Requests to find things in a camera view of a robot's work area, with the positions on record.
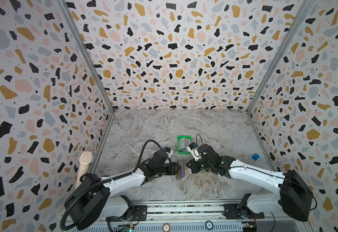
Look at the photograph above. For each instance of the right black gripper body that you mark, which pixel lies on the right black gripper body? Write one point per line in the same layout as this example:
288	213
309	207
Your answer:
194	165

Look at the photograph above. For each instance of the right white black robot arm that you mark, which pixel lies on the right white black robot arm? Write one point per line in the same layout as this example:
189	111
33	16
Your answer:
288	192

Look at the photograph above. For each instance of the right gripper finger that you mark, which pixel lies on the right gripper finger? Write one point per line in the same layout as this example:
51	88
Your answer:
189	171
191	164

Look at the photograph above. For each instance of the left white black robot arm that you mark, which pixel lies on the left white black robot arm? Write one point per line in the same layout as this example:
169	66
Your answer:
102	197

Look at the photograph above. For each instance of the brown leather card holder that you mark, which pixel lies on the brown leather card holder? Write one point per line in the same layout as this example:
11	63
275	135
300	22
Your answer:
181	170

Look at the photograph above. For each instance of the aluminium mounting rail frame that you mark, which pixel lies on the aluminium mounting rail frame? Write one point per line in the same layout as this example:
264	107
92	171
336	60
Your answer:
196	216

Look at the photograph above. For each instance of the green plastic card tray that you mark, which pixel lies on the green plastic card tray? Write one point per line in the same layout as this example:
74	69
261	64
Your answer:
179	137

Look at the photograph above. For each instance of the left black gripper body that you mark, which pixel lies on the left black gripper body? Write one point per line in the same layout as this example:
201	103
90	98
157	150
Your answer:
159	170

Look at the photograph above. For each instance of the stack of credit cards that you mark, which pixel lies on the stack of credit cards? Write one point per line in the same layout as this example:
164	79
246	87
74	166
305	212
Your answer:
183	143

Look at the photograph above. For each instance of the beige foam microphone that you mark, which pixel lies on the beige foam microphone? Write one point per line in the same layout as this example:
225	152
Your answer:
84	161

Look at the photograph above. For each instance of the small blue cube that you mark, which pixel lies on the small blue cube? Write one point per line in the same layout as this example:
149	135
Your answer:
255	157

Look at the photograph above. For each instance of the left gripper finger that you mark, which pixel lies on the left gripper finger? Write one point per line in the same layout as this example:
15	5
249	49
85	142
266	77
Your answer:
171	165
170	172

